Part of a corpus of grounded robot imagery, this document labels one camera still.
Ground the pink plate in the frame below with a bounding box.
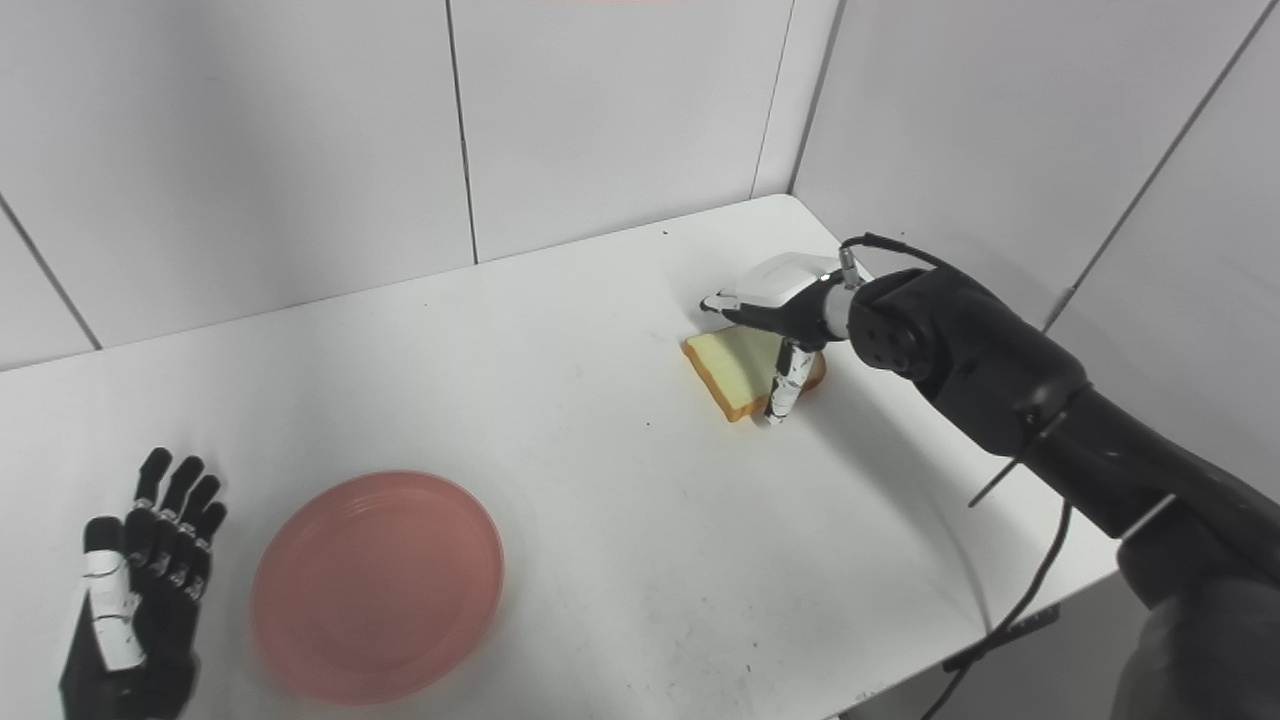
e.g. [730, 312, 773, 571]
[250, 471, 506, 707]

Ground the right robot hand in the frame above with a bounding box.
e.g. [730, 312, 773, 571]
[699, 252, 857, 427]

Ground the slice of bread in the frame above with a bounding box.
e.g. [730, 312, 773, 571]
[682, 324, 828, 423]

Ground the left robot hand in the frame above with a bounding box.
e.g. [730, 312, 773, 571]
[58, 447, 228, 720]

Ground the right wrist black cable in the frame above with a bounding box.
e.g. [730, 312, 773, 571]
[838, 232, 1075, 720]

